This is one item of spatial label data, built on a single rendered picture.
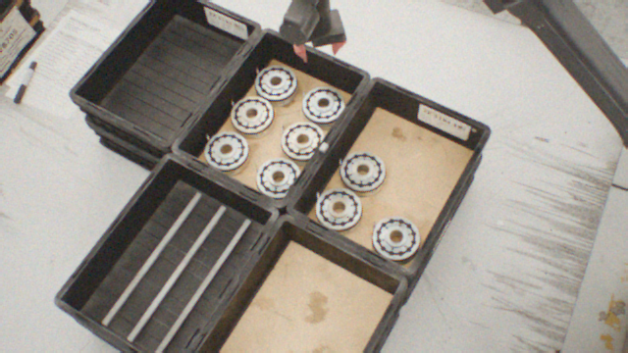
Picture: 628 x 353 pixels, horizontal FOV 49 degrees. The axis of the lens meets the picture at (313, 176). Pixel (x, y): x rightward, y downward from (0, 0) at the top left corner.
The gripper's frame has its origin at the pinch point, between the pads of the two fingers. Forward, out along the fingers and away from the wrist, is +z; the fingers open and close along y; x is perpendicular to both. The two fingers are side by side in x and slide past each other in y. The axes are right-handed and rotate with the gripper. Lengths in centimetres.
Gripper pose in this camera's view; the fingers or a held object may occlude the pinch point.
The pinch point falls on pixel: (319, 54)
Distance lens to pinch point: 147.1
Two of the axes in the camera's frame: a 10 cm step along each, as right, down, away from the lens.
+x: -2.3, -8.5, 4.7
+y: 9.7, -2.3, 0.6
